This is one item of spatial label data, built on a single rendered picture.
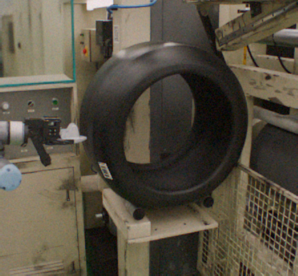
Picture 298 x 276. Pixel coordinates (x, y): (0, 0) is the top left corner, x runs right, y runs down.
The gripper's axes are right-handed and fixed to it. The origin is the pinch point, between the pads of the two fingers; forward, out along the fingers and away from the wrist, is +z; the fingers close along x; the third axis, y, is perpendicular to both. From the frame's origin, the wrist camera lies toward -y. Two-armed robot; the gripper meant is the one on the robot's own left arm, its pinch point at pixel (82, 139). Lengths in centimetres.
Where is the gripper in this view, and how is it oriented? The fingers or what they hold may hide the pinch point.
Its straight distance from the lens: 138.2
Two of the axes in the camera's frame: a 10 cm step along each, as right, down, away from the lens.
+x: -3.5, -2.6, 9.0
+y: 1.0, -9.7, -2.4
